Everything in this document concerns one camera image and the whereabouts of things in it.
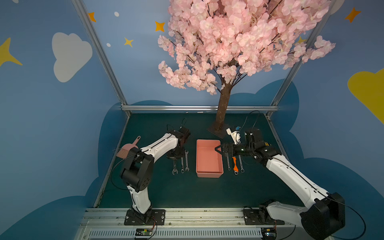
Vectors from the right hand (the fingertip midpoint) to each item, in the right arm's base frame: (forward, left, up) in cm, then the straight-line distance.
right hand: (222, 146), depth 78 cm
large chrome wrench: (-8, +26, -15) cm, 31 cm away
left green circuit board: (-38, +38, -21) cm, 58 cm away
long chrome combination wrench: (-4, -15, -20) cm, 25 cm away
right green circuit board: (-35, -24, -23) cm, 48 cm away
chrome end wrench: (-3, +20, -20) cm, 28 cm away
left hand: (0, +26, -14) cm, 29 cm away
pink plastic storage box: (+1, +6, -20) cm, 20 cm away
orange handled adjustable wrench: (-4, -11, -20) cm, 23 cm away
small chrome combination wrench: (-3, -7, -20) cm, 21 cm away
